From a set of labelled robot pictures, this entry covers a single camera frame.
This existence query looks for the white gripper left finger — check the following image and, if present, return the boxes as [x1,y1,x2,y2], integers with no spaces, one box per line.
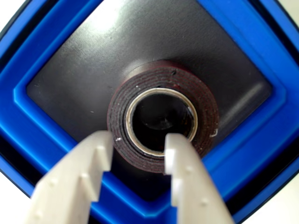
[22,130,114,224]

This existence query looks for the blue box with black bottom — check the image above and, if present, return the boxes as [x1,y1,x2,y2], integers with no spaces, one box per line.
[0,0,299,224]

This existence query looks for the red tape roll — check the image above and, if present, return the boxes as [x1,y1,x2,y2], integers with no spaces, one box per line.
[106,59,220,175]

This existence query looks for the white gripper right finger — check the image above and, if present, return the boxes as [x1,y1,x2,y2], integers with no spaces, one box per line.
[164,133,235,224]

